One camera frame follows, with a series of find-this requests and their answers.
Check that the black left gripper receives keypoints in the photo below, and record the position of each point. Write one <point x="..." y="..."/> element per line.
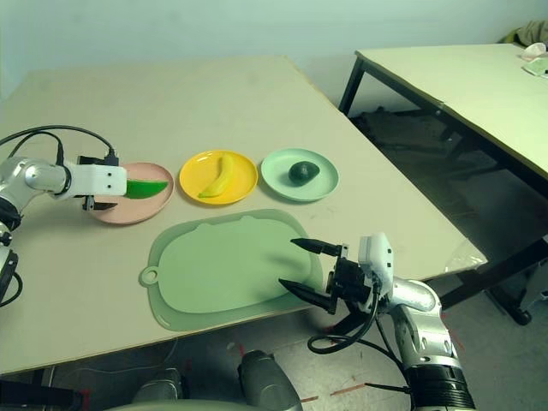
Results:
<point x="88" y="203"/>

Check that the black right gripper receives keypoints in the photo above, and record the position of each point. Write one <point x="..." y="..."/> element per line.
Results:
<point x="349" y="278"/>

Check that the red watermelon slice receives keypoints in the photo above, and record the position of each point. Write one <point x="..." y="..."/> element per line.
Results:
<point x="145" y="189"/>

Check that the dark green avocado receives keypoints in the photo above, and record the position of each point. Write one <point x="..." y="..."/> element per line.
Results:
<point x="304" y="173"/>

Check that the yellow toy banana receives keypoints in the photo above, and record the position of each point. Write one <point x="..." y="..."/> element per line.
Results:
<point x="222" y="175"/>

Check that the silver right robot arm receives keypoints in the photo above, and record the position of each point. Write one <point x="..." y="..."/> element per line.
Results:
<point x="419" y="299"/>

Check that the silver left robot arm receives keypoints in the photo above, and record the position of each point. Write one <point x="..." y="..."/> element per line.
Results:
<point x="34" y="175"/>

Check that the pink round plate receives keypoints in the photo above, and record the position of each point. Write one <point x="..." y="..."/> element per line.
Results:
<point x="141" y="212"/>

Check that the green cutting board mat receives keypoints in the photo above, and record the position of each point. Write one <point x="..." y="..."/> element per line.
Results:
<point x="222" y="265"/>

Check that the mint green round plate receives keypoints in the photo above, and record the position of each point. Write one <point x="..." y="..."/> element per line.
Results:
<point x="274" y="175"/>

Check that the yellow round plate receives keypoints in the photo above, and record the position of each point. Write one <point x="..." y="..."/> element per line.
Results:
<point x="242" y="180"/>

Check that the grey robot right leg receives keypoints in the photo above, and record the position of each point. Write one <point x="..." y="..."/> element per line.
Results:
<point x="265" y="381"/>

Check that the grey robot leg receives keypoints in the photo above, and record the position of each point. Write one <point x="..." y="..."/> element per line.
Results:
<point x="160" y="385"/>
<point x="265" y="381"/>

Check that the clear plastic bag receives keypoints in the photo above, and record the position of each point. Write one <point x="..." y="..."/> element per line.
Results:
<point x="466" y="259"/>

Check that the grey robot left leg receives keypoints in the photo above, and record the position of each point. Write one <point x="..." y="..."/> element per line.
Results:
<point x="160" y="385"/>

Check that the grey robot torso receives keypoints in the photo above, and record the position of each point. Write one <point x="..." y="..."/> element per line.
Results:
<point x="171" y="406"/>

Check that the light green flat item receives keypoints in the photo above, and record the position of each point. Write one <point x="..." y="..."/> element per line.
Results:
<point x="537" y="67"/>

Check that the pink crumpled cloth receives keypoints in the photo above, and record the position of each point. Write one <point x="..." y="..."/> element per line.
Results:
<point x="535" y="50"/>

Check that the olive cloth bundle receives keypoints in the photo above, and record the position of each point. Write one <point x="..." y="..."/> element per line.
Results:
<point x="531" y="32"/>

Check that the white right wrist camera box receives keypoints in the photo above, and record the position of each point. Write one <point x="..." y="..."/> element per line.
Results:
<point x="377" y="252"/>

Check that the black table frame foot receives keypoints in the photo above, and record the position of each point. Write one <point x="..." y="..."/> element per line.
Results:
<point x="492" y="274"/>
<point x="38" y="391"/>

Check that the beige side table black frame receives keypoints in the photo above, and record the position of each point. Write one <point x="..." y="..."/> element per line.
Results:
<point x="449" y="77"/>

